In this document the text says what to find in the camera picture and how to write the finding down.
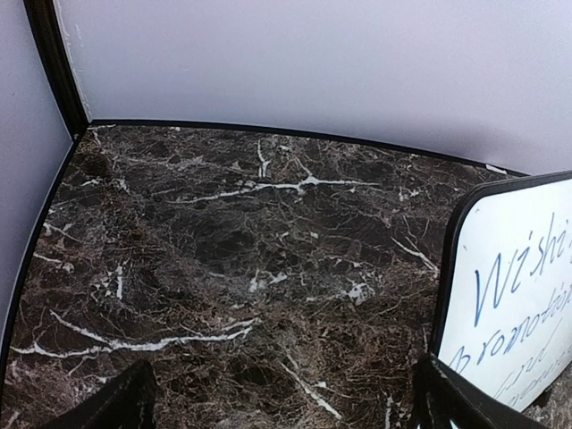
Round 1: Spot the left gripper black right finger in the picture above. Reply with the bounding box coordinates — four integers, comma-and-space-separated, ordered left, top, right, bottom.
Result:
410, 353, 543, 429

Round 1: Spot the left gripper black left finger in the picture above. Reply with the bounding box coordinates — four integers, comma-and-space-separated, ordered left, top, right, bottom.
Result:
40, 359, 157, 428

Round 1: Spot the white whiteboard with black frame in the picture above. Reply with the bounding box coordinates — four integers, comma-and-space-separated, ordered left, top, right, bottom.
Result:
429, 172, 571, 411

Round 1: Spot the left black frame post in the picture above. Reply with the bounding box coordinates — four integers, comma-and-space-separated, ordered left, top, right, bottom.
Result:
23, 0, 90, 142

